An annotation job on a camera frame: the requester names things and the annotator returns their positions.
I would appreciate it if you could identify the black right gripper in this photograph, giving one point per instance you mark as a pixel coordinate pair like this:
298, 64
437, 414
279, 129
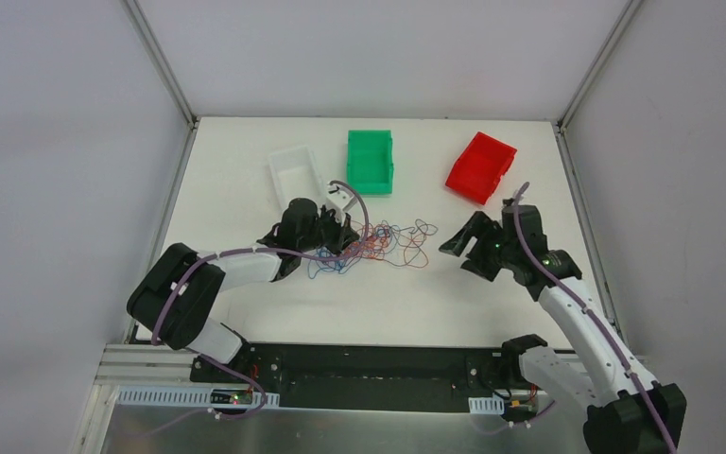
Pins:
488, 245

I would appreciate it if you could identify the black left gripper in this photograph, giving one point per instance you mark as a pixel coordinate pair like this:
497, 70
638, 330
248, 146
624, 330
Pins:
328, 227

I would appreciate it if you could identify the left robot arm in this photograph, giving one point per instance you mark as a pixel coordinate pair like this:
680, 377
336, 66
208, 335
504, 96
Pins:
175, 298

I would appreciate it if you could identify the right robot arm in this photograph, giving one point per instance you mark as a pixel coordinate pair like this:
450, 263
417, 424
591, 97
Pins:
623, 406

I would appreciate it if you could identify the white plastic bin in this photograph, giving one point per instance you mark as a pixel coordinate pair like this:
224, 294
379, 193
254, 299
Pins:
295, 174

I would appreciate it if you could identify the green plastic bin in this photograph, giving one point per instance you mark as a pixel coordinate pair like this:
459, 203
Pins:
370, 166

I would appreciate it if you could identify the red plastic bin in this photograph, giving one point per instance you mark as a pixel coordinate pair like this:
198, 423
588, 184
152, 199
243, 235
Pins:
479, 169

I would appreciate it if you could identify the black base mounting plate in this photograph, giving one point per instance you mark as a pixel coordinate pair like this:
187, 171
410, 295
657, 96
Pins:
347, 377

